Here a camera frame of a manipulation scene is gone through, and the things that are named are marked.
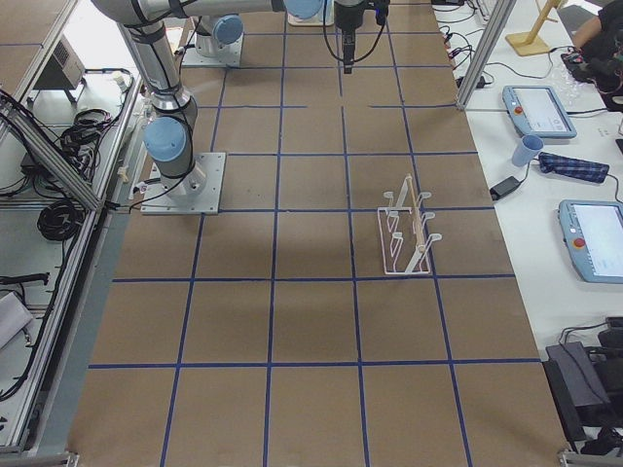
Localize white wire cup rack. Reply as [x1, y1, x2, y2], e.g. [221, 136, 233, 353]
[377, 173, 443, 276]

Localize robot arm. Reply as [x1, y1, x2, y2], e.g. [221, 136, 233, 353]
[195, 14, 243, 57]
[94, 1, 328, 197]

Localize aluminium frame post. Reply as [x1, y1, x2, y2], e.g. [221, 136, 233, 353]
[457, 0, 516, 110]

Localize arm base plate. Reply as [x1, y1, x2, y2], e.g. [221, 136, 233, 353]
[182, 35, 243, 68]
[140, 152, 226, 215]

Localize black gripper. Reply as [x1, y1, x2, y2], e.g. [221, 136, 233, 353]
[334, 0, 389, 74]

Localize wooden stand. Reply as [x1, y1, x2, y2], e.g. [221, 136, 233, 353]
[505, 0, 564, 56]

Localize near teach pendant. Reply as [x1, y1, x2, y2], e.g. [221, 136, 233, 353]
[558, 199, 622, 284]

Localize far teach pendant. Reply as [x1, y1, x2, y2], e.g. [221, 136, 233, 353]
[501, 86, 577, 139]

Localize teach pendant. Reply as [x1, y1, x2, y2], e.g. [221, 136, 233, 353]
[501, 86, 577, 139]
[558, 199, 622, 284]

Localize blue cup on desk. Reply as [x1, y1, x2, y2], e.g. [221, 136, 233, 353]
[511, 134, 544, 167]

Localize blue plaid pouch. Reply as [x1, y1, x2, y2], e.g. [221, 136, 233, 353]
[538, 152, 609, 184]

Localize black power adapter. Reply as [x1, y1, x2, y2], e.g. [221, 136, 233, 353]
[489, 176, 522, 201]

